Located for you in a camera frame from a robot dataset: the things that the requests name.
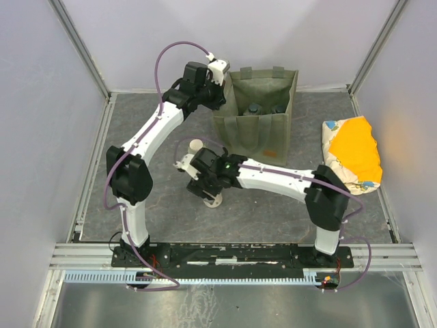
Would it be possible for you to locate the light blue cable duct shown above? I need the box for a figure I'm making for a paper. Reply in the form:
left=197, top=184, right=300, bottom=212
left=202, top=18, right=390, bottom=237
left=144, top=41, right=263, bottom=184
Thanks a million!
left=64, top=269, right=324, bottom=284

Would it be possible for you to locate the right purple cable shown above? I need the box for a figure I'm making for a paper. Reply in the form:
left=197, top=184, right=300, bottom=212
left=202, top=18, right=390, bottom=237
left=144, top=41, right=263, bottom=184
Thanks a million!
left=172, top=136, right=373, bottom=293

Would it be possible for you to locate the left aluminium corner post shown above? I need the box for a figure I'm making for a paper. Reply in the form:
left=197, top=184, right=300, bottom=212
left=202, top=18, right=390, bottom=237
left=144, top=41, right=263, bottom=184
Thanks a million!
left=48, top=0, right=111, bottom=99

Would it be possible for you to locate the aluminium front rail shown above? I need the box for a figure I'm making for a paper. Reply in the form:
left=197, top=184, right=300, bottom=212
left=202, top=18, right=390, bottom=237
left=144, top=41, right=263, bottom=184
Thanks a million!
left=49, top=243, right=423, bottom=272

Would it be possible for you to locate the clear bottle dark cap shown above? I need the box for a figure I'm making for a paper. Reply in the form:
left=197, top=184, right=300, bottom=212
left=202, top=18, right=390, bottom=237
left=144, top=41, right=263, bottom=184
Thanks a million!
left=271, top=105, right=287, bottom=114

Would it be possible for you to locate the yellow patterned snack bag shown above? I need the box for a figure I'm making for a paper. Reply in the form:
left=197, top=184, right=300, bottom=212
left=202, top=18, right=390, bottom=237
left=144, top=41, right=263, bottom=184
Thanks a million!
left=322, top=116, right=382, bottom=195

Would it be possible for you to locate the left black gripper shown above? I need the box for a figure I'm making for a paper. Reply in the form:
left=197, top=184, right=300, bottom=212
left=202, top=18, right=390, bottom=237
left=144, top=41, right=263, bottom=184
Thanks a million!
left=195, top=75, right=225, bottom=111

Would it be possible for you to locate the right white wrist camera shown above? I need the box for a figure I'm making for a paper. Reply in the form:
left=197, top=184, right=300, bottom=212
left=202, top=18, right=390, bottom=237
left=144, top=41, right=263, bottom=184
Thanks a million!
left=173, top=154, right=199, bottom=180

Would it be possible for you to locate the beige white-cap bottle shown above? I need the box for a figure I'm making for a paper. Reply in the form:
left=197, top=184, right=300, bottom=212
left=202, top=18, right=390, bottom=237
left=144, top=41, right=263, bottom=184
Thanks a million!
left=203, top=193, right=223, bottom=208

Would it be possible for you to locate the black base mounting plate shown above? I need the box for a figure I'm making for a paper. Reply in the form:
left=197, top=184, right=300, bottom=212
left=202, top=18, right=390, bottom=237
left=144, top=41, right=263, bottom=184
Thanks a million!
left=111, top=241, right=355, bottom=278

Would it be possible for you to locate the aluminium corner post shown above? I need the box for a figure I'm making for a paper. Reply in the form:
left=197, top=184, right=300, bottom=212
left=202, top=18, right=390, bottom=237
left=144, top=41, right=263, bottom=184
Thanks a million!
left=348, top=0, right=410, bottom=96
left=48, top=0, right=111, bottom=99

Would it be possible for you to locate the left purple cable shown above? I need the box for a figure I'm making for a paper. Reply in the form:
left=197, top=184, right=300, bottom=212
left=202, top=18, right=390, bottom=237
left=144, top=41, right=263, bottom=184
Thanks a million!
left=102, top=40, right=216, bottom=293

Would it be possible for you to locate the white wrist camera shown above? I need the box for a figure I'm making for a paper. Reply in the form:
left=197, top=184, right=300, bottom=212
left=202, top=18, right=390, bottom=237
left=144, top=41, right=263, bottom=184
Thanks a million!
left=206, top=53, right=230, bottom=86
left=173, top=154, right=199, bottom=180

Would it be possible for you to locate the right aluminium corner post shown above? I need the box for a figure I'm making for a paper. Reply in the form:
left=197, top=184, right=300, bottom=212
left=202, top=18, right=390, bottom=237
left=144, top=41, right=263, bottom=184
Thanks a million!
left=348, top=0, right=410, bottom=96

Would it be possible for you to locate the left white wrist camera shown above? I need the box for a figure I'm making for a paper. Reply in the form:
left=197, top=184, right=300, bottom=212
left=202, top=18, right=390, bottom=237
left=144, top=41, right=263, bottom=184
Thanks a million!
left=206, top=53, right=230, bottom=86

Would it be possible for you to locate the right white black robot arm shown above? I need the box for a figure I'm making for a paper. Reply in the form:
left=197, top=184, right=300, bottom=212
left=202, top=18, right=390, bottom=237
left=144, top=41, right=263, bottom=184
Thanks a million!
left=177, top=147, right=351, bottom=267

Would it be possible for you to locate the olive green canvas bag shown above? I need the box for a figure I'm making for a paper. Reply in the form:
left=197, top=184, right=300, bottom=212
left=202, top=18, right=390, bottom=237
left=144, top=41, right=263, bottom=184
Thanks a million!
left=212, top=66, right=299, bottom=166

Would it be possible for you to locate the green liquid white-cap bottle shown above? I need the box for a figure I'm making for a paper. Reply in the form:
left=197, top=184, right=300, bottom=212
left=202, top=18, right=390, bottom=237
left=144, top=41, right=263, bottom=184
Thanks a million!
left=187, top=139, right=203, bottom=155

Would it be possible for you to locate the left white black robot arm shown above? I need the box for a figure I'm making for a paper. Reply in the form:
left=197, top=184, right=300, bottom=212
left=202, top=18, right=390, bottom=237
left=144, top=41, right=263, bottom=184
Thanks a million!
left=104, top=59, right=230, bottom=267

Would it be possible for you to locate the purple cable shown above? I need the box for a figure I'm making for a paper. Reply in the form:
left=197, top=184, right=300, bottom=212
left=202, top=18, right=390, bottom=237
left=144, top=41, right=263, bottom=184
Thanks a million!
left=172, top=136, right=373, bottom=293
left=102, top=40, right=216, bottom=293

